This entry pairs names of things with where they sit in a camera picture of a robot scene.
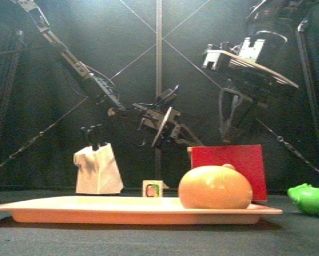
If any pink plastic tray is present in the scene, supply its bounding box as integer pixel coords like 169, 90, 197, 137
0, 195, 284, 225

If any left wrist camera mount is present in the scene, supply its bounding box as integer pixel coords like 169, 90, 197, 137
149, 84, 181, 148

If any orange toy fruit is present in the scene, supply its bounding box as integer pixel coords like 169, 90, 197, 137
177, 163, 254, 210

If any white and red drawer cabinet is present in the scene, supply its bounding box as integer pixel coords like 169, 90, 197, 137
185, 144, 268, 203

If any black knife handle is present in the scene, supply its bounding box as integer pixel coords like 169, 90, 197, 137
97, 124, 109, 146
79, 125, 92, 148
89, 125, 101, 152

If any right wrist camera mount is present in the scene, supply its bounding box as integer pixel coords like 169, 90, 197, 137
200, 35, 300, 90

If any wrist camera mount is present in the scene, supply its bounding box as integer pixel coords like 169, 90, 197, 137
200, 35, 300, 90
149, 84, 181, 148

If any small wooden picture block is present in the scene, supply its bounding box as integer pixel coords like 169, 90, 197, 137
141, 179, 165, 198

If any vertical metal frame pole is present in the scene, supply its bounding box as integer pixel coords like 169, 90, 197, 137
153, 0, 164, 182

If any white toy knife block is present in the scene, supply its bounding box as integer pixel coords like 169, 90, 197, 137
72, 142, 125, 196

